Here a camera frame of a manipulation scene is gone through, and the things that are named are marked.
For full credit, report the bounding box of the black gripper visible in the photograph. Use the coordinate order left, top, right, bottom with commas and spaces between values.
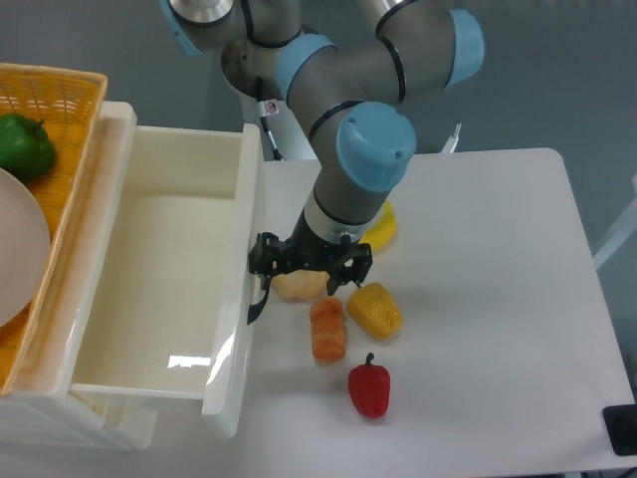
248, 210, 372, 295

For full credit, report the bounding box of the black top drawer handle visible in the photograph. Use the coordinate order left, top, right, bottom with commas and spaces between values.
247, 276, 272, 326

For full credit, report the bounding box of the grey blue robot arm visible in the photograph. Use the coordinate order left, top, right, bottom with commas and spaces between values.
161, 1, 485, 292

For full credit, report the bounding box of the white drawer cabinet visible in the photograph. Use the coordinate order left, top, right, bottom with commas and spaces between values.
1, 102, 157, 449

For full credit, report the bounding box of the round white bread roll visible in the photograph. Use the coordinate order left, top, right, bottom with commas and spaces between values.
273, 270, 328, 301

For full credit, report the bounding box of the yellow banana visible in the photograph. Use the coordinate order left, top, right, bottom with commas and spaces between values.
360, 201, 398, 253

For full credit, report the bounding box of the orange croissant bread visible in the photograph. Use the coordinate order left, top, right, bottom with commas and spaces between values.
310, 297, 346, 362

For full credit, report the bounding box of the yellow bell pepper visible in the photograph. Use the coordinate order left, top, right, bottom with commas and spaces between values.
346, 283, 402, 341

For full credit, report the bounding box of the red bell pepper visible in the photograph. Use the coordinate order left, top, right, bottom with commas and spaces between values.
347, 353, 391, 419

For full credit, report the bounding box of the white plate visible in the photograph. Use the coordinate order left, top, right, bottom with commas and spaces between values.
1, 170, 51, 326

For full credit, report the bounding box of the orange woven basket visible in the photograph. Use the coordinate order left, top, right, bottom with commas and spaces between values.
1, 63, 107, 396

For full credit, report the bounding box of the green bell pepper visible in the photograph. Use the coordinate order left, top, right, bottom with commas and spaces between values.
1, 114, 57, 183

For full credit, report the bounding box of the black device at table edge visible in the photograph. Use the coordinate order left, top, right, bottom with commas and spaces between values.
602, 404, 637, 456

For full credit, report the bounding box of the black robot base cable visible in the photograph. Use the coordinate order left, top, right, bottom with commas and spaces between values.
252, 75, 286, 161

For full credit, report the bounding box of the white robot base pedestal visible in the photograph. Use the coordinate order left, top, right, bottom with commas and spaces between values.
221, 25, 319, 161

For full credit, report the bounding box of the white bolt post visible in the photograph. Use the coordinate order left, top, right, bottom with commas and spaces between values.
441, 122, 462, 153

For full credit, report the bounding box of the white frame bar right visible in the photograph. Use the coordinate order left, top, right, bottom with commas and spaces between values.
592, 176, 637, 271

